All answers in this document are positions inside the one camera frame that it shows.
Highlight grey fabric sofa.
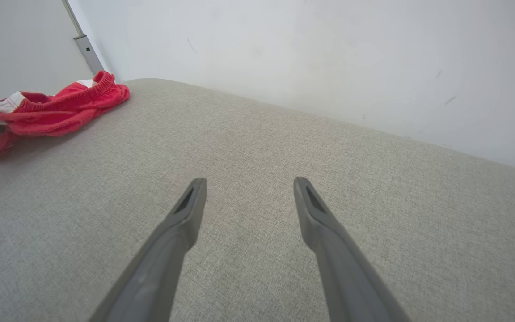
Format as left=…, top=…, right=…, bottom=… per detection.
left=0, top=78, right=515, bottom=322

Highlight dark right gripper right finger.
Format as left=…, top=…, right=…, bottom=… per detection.
left=293, top=177, right=412, bottom=322

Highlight grey metal post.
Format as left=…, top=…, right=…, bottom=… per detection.
left=61, top=0, right=106, bottom=75

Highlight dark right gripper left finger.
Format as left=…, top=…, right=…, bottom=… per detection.
left=89, top=178, right=207, bottom=322

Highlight red shorts with white trim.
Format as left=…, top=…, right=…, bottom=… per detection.
left=0, top=70, right=130, bottom=167

